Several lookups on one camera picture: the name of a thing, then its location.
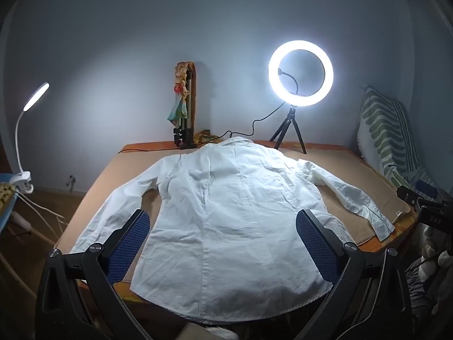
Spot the yellow green patterned cloth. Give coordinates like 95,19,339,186
196,130,218,146

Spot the beige plush toy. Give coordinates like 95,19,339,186
418,225,453,286

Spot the yellow spotted cloth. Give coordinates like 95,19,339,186
0,182,16,203

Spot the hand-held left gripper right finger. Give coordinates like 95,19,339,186
290,209,414,340

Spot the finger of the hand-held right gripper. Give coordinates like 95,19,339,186
415,180,439,201
396,185,425,209

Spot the white lamp cable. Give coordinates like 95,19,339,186
14,184,68,236

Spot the white long-sleeved shirt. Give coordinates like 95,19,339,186
71,136,395,326

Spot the green white striped pillow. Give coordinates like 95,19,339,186
357,85,429,188

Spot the white ring light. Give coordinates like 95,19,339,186
268,40,334,107

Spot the light blue chair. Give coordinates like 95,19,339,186
0,173,36,243

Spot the black power cable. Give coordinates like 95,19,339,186
118,101,287,154

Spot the white clamp desk lamp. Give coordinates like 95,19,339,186
9,82,50,194

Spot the dark striped cloth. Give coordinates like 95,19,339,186
405,260,453,340

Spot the colourful patterned scarf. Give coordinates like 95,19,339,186
166,62,195,124

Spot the small black tripod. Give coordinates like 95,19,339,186
270,106,307,154

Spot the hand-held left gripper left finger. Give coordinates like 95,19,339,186
34,209,153,340

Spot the folded black tripod stand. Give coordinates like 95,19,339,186
173,63,199,149

